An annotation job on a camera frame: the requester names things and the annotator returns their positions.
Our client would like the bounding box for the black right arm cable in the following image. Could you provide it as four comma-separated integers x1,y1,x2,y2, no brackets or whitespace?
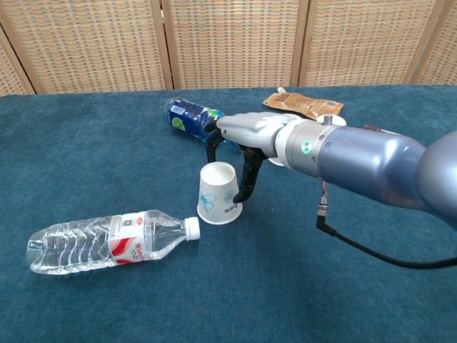
316,180,457,269

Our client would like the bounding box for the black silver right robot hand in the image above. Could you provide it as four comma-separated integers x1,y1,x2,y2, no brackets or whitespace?
204,111,297,205

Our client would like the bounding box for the brown spouted drink pouch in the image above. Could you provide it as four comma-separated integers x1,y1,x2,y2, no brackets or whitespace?
261,86,345,121

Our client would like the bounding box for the blue plastic drink bottle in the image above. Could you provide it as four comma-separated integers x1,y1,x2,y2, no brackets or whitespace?
165,96,238,147

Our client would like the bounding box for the blue felt table mat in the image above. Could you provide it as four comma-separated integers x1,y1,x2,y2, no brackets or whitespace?
0,84,457,343

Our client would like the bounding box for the black red card box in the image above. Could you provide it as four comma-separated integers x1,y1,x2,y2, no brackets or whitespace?
363,124,404,136

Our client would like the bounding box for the clear water bottle red label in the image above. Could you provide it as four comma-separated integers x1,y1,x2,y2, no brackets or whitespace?
26,209,201,275

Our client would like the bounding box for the woven bamboo folding screen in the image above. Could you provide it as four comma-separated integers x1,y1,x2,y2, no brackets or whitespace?
0,0,457,96

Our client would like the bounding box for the white paper cup blue flower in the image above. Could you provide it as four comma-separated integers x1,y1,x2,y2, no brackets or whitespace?
196,161,243,225

